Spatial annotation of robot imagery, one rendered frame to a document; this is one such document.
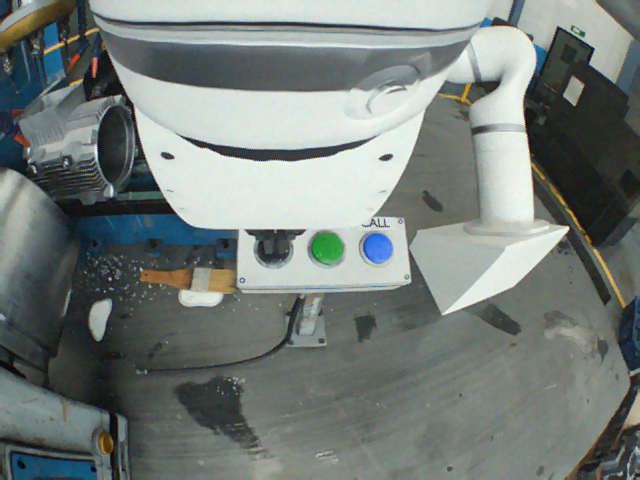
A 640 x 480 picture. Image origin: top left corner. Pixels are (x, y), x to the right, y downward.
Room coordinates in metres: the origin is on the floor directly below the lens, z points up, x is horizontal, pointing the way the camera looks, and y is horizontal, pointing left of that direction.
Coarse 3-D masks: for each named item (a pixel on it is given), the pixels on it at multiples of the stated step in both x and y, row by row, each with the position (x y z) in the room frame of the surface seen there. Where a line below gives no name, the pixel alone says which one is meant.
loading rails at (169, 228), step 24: (144, 168) 0.39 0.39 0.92; (120, 192) 0.36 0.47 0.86; (144, 192) 0.33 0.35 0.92; (72, 216) 0.24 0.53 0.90; (96, 216) 0.26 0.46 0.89; (120, 216) 0.28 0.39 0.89; (144, 216) 0.29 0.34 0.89; (168, 216) 0.30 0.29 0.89; (96, 240) 0.25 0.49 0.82; (120, 240) 0.27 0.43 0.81; (144, 240) 0.28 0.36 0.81; (168, 240) 0.30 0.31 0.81; (192, 240) 0.31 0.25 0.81; (216, 240) 0.32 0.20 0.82
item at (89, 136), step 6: (114, 96) 0.40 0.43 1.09; (120, 96) 0.40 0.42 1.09; (120, 102) 0.40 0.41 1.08; (84, 132) 0.28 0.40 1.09; (90, 132) 0.28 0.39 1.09; (96, 132) 0.30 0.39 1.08; (84, 138) 0.28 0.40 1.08; (90, 138) 0.28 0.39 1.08; (84, 144) 0.27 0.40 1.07; (90, 144) 0.28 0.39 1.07; (24, 150) 0.24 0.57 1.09; (30, 150) 0.24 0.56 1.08; (24, 156) 0.23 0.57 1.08; (30, 156) 0.24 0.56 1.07; (108, 186) 0.28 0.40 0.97; (114, 186) 0.29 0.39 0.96; (108, 192) 0.28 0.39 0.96; (114, 192) 0.28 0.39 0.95
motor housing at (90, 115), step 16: (112, 96) 0.38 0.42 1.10; (80, 112) 0.32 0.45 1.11; (96, 112) 0.32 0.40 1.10; (112, 112) 0.40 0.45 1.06; (128, 112) 0.42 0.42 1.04; (80, 128) 0.30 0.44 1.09; (96, 128) 0.31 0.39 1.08; (112, 128) 0.41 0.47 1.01; (128, 128) 0.42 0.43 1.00; (64, 144) 0.27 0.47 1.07; (96, 144) 0.29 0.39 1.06; (112, 144) 0.40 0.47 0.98; (128, 144) 0.40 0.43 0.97; (48, 160) 0.24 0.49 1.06; (80, 160) 0.26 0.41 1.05; (96, 160) 0.27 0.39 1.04; (112, 160) 0.37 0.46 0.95; (128, 160) 0.38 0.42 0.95; (32, 176) 0.22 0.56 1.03; (48, 176) 0.23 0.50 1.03; (64, 176) 0.24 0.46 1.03; (80, 176) 0.25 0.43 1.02; (96, 176) 0.26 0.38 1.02; (112, 176) 0.33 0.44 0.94; (128, 176) 0.35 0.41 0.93; (64, 192) 0.24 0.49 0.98
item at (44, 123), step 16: (48, 96) 0.35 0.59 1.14; (64, 96) 0.36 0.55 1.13; (80, 96) 0.36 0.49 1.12; (32, 112) 0.30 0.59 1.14; (48, 112) 0.28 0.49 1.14; (64, 112) 0.30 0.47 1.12; (32, 128) 0.26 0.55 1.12; (48, 128) 0.27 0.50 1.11; (64, 128) 0.29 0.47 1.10; (32, 144) 0.25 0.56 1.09; (48, 144) 0.27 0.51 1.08
